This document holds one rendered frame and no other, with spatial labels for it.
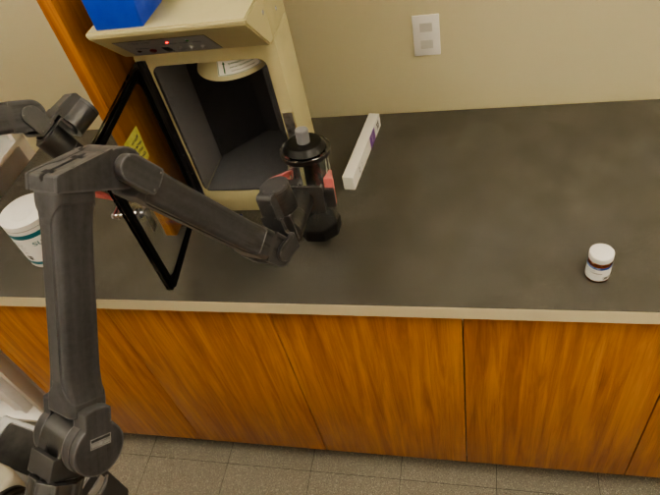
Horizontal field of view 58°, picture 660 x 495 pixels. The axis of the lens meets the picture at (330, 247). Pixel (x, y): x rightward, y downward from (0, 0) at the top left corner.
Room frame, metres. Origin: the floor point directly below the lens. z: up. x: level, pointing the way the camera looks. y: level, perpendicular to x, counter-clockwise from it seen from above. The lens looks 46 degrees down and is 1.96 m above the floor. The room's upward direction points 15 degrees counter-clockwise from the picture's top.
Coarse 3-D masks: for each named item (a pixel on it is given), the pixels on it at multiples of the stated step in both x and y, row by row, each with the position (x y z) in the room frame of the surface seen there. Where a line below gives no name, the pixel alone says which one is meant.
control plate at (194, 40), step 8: (144, 40) 1.12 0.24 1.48; (152, 40) 1.11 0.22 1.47; (160, 40) 1.11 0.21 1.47; (168, 40) 1.11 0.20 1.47; (176, 40) 1.11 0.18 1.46; (184, 40) 1.10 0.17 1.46; (192, 40) 1.10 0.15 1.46; (200, 40) 1.10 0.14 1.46; (208, 40) 1.10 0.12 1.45; (128, 48) 1.16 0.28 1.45; (136, 48) 1.16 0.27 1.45; (144, 48) 1.15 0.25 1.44; (152, 48) 1.15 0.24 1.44; (160, 48) 1.15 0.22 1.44; (176, 48) 1.15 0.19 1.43; (184, 48) 1.14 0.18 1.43; (192, 48) 1.14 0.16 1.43; (200, 48) 1.14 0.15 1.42; (208, 48) 1.14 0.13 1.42
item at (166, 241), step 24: (144, 96) 1.19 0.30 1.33; (120, 120) 1.06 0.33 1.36; (144, 120) 1.15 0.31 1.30; (120, 144) 1.02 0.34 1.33; (144, 144) 1.10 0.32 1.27; (168, 144) 1.19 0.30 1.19; (168, 168) 1.15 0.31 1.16; (144, 216) 0.98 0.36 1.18; (168, 240) 1.01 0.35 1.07; (168, 264) 0.96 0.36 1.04; (168, 288) 0.92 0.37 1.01
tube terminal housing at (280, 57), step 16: (272, 0) 1.17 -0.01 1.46; (272, 16) 1.15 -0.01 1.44; (272, 32) 1.13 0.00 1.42; (288, 32) 1.22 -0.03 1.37; (224, 48) 1.16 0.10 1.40; (240, 48) 1.15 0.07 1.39; (256, 48) 1.14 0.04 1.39; (272, 48) 1.13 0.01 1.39; (288, 48) 1.19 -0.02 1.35; (160, 64) 1.22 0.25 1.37; (176, 64) 1.21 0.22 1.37; (272, 64) 1.13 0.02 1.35; (288, 64) 1.17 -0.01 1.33; (272, 80) 1.14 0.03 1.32; (288, 80) 1.15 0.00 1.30; (288, 96) 1.13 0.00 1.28; (304, 96) 1.22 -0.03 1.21; (288, 112) 1.13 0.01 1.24; (304, 112) 1.20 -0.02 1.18; (176, 128) 1.23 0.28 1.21; (208, 192) 1.22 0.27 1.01; (224, 192) 1.21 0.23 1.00; (240, 192) 1.19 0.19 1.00; (256, 192) 1.18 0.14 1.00; (240, 208) 1.20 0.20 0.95; (256, 208) 1.18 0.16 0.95
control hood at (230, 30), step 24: (168, 0) 1.19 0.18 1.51; (192, 0) 1.15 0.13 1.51; (216, 0) 1.13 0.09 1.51; (240, 0) 1.10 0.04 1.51; (168, 24) 1.08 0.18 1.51; (192, 24) 1.06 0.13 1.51; (216, 24) 1.04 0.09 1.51; (240, 24) 1.03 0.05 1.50; (264, 24) 1.10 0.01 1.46; (120, 48) 1.17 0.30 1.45; (216, 48) 1.14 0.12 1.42
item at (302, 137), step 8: (304, 128) 1.03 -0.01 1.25; (296, 136) 1.03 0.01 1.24; (304, 136) 1.02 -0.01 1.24; (312, 136) 1.04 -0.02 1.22; (288, 144) 1.03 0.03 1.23; (296, 144) 1.02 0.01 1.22; (304, 144) 1.02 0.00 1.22; (312, 144) 1.01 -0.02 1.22; (320, 144) 1.01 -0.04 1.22; (288, 152) 1.01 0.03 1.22; (296, 152) 1.00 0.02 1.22; (304, 152) 0.99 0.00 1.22; (312, 152) 0.99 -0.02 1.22; (320, 152) 0.99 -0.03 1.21
